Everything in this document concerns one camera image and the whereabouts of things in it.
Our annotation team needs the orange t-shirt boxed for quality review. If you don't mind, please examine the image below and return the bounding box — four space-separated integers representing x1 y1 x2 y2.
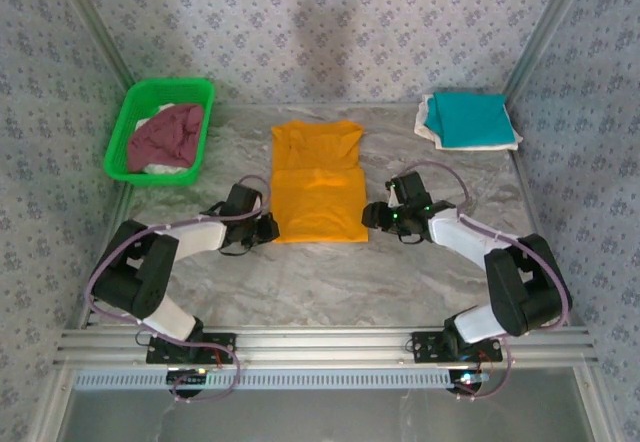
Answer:
269 118 371 245

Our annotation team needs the maroon t-shirt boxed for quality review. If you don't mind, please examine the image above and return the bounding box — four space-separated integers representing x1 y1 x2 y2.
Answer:
126 103 206 174

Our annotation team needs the folded white t-shirt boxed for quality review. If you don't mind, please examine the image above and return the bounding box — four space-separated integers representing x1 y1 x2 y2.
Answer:
413 93 526 153

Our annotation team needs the folded teal t-shirt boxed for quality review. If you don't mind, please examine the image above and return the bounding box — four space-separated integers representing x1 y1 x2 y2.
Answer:
423 91 519 148

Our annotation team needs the green plastic basket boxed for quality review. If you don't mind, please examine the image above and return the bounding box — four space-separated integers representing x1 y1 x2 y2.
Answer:
102 77 217 184

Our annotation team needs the small controller board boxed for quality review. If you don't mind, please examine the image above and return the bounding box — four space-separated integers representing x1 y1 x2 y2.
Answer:
446 369 489 396
165 367 210 389

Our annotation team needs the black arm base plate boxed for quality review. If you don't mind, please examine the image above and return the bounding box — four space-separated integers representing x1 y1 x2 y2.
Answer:
410 330 504 364
144 332 237 366

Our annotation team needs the aluminium rail beam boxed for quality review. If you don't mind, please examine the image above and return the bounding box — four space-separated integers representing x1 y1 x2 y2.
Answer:
52 326 599 371

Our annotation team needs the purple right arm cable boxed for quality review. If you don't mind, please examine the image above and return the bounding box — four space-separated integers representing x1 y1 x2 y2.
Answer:
406 160 573 404

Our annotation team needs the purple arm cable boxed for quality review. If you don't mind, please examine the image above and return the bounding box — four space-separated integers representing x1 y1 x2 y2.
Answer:
83 173 274 405
406 160 573 404

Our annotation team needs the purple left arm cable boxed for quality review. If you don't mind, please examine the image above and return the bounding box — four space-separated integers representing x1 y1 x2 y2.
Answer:
83 173 274 405

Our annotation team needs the grey slotted cable duct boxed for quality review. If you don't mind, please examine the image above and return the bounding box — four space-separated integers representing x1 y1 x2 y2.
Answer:
74 367 484 393

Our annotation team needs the aluminium corner post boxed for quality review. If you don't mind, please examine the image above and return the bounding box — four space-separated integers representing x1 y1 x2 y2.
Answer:
503 0 597 99

